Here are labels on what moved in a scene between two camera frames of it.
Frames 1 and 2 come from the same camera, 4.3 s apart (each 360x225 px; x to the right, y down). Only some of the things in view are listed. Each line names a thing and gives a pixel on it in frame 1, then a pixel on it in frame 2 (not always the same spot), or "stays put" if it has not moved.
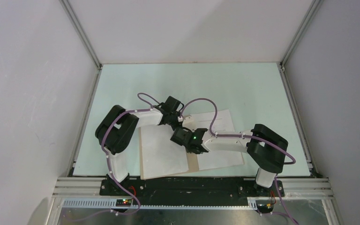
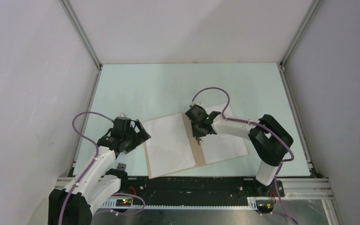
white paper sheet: x=161 y=155 stays put
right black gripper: x=193 y=131 to x=196 y=133
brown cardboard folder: x=192 y=159 to x=170 y=146
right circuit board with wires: x=265 y=206 stays put
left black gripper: x=176 y=113 to x=139 y=137
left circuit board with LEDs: x=123 y=202 stays put
